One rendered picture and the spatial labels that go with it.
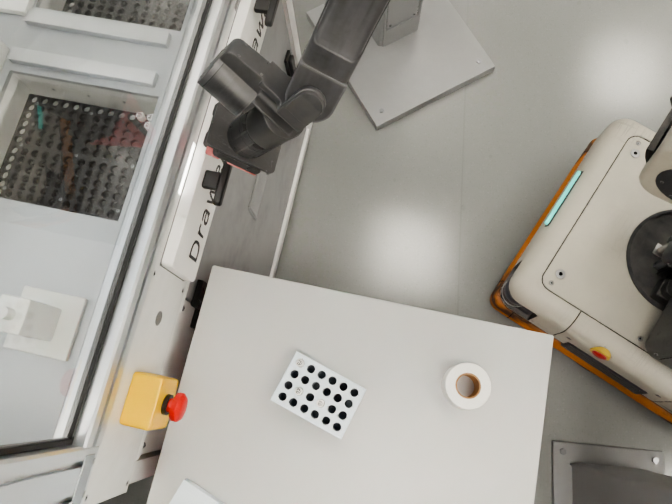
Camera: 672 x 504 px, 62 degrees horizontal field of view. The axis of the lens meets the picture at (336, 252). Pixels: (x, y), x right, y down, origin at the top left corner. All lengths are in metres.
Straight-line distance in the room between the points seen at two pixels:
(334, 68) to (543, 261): 1.02
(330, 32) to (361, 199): 1.22
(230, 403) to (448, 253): 1.01
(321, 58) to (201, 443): 0.62
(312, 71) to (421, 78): 1.35
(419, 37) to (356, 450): 1.47
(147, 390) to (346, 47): 0.51
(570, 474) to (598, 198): 0.76
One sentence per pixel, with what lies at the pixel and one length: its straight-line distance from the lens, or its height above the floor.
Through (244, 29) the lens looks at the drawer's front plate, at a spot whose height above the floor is 0.92.
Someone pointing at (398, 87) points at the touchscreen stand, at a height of 0.03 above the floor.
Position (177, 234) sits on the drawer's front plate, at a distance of 0.83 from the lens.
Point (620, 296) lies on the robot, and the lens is 1.57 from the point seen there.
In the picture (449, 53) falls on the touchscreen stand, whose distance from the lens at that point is 2.02.
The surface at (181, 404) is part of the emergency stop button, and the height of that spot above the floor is 0.89.
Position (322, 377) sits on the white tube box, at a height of 0.76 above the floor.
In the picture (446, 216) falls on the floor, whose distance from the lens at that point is 1.80.
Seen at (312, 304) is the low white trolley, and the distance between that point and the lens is 0.94.
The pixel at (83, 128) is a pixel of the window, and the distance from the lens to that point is 0.64.
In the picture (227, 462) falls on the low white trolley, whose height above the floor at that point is 0.76.
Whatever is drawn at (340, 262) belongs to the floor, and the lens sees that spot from 1.73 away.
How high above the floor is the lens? 1.68
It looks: 75 degrees down
